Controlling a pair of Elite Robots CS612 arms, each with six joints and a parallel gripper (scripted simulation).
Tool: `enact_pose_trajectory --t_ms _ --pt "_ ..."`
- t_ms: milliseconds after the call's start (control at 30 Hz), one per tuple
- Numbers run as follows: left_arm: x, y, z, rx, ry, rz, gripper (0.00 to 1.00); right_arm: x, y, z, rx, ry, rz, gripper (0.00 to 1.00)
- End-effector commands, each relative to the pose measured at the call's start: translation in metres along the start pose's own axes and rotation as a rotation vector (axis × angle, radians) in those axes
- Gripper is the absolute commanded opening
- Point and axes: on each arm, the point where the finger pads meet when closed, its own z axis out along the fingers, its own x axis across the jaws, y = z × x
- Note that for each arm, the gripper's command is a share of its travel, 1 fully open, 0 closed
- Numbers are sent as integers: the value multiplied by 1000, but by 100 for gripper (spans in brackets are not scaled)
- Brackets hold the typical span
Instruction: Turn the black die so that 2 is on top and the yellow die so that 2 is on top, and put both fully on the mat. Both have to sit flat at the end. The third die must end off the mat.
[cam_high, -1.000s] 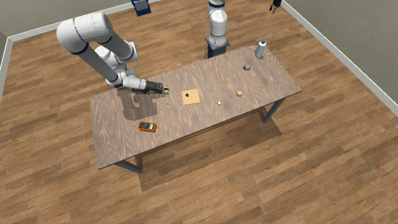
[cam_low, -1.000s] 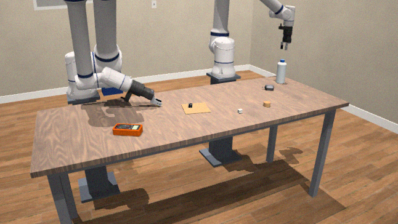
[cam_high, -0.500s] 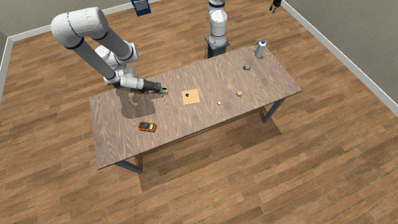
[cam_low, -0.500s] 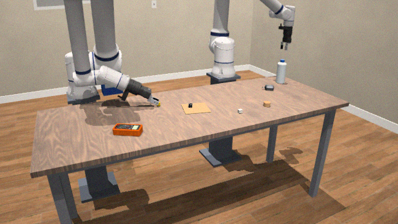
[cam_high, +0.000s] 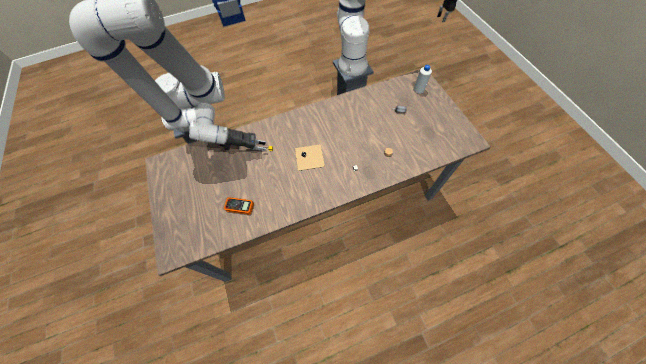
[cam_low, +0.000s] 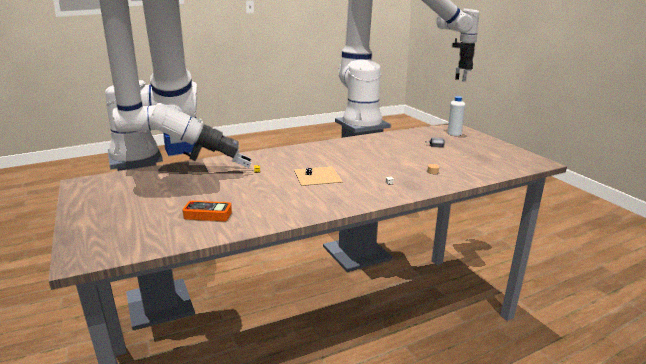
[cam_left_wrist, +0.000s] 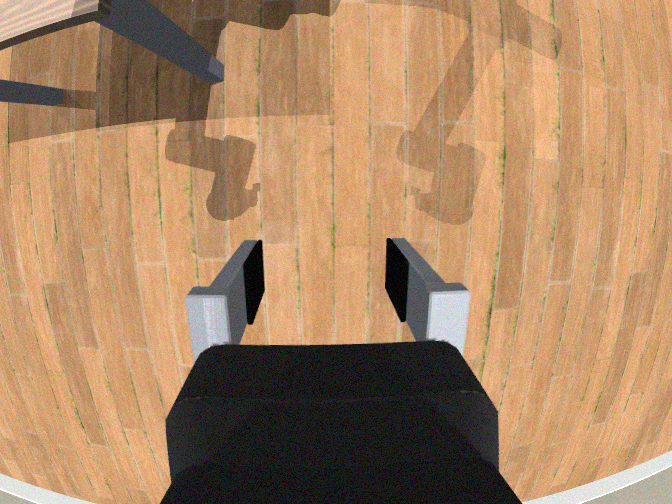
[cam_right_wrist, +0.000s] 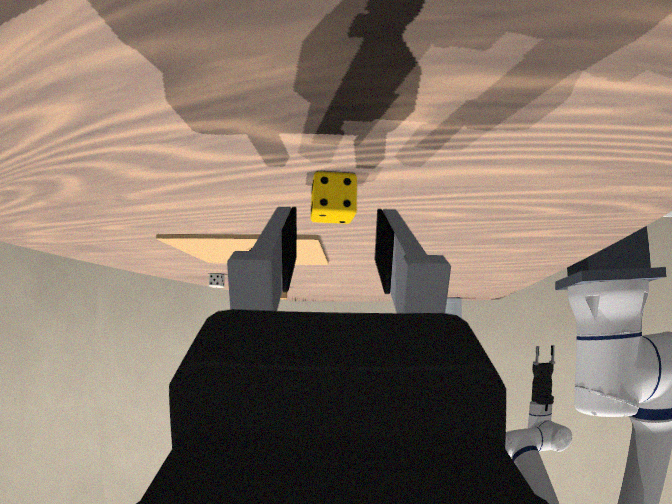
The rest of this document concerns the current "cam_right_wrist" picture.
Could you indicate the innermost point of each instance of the white die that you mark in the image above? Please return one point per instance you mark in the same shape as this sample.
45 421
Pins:
216 280

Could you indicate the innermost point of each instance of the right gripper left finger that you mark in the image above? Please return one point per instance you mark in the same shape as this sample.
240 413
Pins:
257 278

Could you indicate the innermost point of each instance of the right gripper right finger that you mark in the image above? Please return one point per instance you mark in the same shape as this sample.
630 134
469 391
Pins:
417 282

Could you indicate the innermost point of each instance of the tan flat mat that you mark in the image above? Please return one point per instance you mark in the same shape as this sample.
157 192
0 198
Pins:
217 248

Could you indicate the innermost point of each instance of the yellow die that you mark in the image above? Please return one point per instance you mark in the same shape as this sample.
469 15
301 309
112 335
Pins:
333 197

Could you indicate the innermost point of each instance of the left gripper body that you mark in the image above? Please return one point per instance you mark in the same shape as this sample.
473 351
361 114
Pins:
542 389

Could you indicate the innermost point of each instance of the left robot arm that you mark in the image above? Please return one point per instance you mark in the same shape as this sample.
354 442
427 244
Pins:
617 374

